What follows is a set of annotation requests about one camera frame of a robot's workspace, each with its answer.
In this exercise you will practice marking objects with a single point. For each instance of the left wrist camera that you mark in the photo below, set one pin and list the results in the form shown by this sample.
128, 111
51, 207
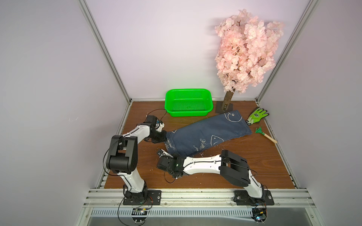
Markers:
159, 126

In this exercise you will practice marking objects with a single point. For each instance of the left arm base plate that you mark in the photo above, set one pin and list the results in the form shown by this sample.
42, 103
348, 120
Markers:
152, 197

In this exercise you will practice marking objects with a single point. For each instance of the right controller board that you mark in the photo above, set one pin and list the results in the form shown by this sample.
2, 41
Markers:
259, 215

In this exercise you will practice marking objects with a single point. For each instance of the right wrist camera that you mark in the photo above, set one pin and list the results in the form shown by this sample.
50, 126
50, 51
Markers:
163, 153

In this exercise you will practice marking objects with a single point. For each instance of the green plastic basket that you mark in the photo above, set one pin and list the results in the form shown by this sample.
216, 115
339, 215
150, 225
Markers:
188, 102

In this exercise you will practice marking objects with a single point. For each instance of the pink artificial blossom tree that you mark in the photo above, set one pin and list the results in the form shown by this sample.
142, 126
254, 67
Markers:
245, 54

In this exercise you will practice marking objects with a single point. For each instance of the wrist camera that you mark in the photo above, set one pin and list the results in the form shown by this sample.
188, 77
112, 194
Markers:
163, 153
159, 126

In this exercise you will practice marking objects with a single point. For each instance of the dark blue printed pillowcase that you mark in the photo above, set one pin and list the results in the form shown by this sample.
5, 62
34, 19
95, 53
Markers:
205, 134

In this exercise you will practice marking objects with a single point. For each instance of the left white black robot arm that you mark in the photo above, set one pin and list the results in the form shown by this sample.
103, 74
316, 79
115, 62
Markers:
122, 156

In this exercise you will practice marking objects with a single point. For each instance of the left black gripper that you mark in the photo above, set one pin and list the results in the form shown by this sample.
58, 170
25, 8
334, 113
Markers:
163, 137

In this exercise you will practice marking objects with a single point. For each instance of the controller board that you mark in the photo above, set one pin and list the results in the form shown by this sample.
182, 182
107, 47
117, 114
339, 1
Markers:
139, 215
259, 215

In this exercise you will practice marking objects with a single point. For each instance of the left controller board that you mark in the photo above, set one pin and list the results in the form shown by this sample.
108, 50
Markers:
139, 215

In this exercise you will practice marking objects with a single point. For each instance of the green work glove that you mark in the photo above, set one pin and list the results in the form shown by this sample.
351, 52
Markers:
256, 116

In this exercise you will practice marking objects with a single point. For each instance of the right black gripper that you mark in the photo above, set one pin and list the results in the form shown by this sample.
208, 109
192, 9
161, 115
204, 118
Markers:
163, 163

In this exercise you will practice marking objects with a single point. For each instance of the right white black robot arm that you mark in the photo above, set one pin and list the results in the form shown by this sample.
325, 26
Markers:
229, 165

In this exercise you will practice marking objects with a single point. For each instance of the aluminium front rail frame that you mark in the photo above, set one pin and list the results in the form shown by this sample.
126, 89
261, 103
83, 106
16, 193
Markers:
213, 198

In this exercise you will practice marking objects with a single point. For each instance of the green hand rake wooden handle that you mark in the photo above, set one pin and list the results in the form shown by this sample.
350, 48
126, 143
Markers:
259, 131

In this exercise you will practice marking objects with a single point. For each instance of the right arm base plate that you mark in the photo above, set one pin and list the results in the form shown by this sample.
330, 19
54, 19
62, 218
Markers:
241, 197

